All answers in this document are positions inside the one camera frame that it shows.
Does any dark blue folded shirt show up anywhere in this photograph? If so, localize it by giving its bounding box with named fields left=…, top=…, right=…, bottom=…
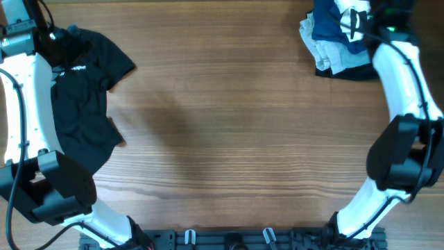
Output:
left=311, top=0, right=366, bottom=54

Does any light grey-blue folded shirt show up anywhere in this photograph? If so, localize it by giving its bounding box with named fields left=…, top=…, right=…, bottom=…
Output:
left=299, top=12, right=370, bottom=74

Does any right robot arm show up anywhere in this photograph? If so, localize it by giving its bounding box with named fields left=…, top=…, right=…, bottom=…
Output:
left=319, top=1, right=443, bottom=249

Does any black t-shirt with logo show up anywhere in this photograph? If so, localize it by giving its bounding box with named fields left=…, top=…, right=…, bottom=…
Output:
left=51, top=24, right=136, bottom=174

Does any black folded shirt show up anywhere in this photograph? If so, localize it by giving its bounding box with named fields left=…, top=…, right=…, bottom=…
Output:
left=315, top=64, right=379, bottom=81

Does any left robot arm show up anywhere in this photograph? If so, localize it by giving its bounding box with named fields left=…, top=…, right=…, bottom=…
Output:
left=1, top=1, right=153, bottom=249

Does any white t-shirt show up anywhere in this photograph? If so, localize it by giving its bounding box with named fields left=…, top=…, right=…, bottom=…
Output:
left=334, top=0, right=370, bottom=42

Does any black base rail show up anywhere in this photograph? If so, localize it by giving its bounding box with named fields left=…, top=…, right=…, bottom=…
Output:
left=78, top=227, right=388, bottom=250

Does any left black cable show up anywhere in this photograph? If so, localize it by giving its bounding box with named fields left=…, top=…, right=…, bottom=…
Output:
left=0, top=0, right=115, bottom=250

